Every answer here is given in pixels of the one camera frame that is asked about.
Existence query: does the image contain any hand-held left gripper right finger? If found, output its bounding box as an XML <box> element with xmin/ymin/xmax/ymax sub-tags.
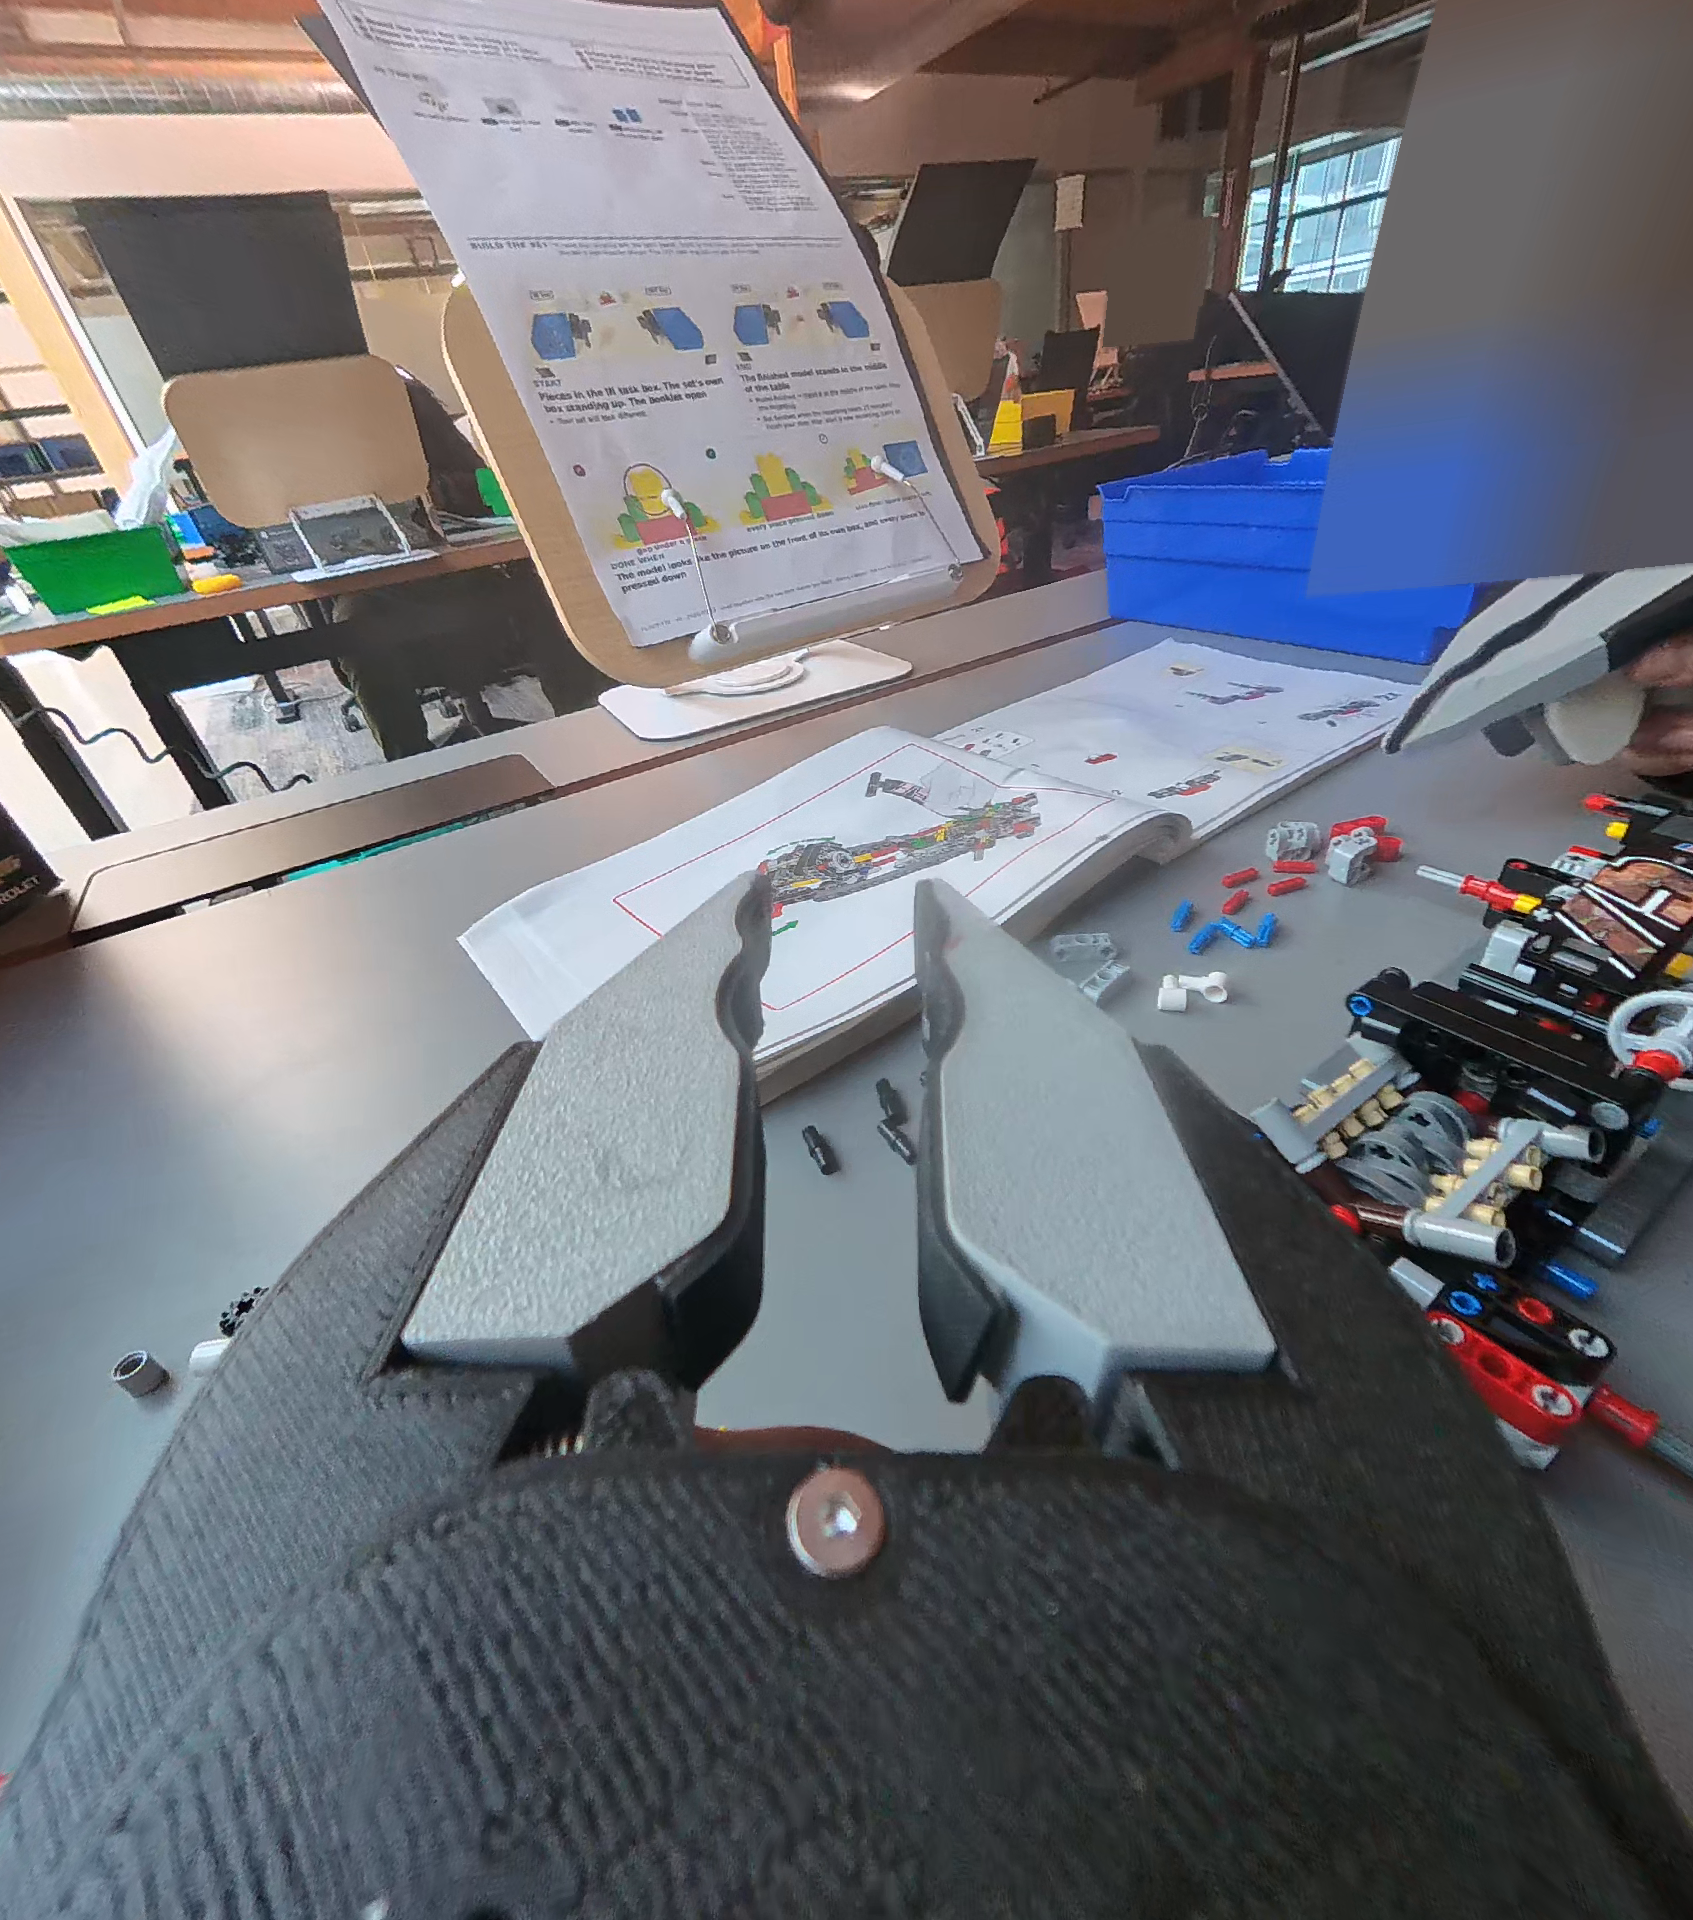
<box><xmin>910</xmin><ymin>877</ymin><xmax>1284</xmax><ymax>1406</ymax></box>

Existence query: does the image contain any open instruction booklet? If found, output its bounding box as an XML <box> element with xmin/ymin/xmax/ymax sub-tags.
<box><xmin>460</xmin><ymin>636</ymin><xmax>1422</xmax><ymax>1099</ymax></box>

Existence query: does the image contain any printed instruction sheet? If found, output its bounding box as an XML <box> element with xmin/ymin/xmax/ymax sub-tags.
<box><xmin>318</xmin><ymin>0</ymin><xmax>985</xmax><ymax>644</ymax></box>

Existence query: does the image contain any red toy brick beam assembly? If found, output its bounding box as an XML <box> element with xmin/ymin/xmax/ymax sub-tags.
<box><xmin>1426</xmin><ymin>1267</ymin><xmax>1693</xmax><ymax>1513</ymax></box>

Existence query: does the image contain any small wooden document stand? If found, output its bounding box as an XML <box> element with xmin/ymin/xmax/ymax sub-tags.
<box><xmin>160</xmin><ymin>353</ymin><xmax>437</xmax><ymax>534</ymax></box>

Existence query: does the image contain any small framed sheet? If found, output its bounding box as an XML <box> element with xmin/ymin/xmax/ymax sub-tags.
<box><xmin>289</xmin><ymin>490</ymin><xmax>440</xmax><ymax>574</ymax></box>

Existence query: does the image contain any green plastic bin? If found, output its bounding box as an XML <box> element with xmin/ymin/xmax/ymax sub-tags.
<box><xmin>2</xmin><ymin>522</ymin><xmax>190</xmax><ymax>617</ymax></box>

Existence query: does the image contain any black coiled cable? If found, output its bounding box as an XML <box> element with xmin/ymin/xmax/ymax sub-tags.
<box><xmin>0</xmin><ymin>703</ymin><xmax>270</xmax><ymax>803</ymax></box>

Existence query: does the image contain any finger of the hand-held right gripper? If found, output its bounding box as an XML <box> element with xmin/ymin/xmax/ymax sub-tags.
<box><xmin>1432</xmin><ymin>577</ymin><xmax>1590</xmax><ymax>678</ymax></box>
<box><xmin>1387</xmin><ymin>601</ymin><xmax>1687</xmax><ymax>770</ymax></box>

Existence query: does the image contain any scatter of red and blue pins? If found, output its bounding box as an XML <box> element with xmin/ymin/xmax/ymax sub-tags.
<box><xmin>1168</xmin><ymin>814</ymin><xmax>1406</xmax><ymax>957</ymax></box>

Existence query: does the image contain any yellow box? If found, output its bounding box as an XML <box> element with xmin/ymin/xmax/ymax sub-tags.
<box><xmin>989</xmin><ymin>388</ymin><xmax>1093</xmax><ymax>456</ymax></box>

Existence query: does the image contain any toy brick car model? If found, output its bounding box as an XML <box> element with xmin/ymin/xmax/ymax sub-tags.
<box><xmin>1255</xmin><ymin>778</ymin><xmax>1693</xmax><ymax>1309</ymax></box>

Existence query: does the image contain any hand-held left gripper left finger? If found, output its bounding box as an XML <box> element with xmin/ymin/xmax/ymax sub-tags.
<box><xmin>401</xmin><ymin>870</ymin><xmax>776</xmax><ymax>1393</ymax></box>

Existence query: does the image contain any background wooden desk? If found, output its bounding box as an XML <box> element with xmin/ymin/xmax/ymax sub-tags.
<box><xmin>0</xmin><ymin>527</ymin><xmax>536</xmax><ymax>660</ymax></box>

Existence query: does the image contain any black panel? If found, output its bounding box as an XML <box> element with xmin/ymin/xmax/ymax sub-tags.
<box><xmin>886</xmin><ymin>156</ymin><xmax>1038</xmax><ymax>289</ymax></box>
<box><xmin>71</xmin><ymin>189</ymin><xmax>371</xmax><ymax>388</ymax></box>

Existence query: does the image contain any blue plastic bin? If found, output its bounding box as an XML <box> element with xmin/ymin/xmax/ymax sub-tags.
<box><xmin>1094</xmin><ymin>448</ymin><xmax>1483</xmax><ymax>667</ymax></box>

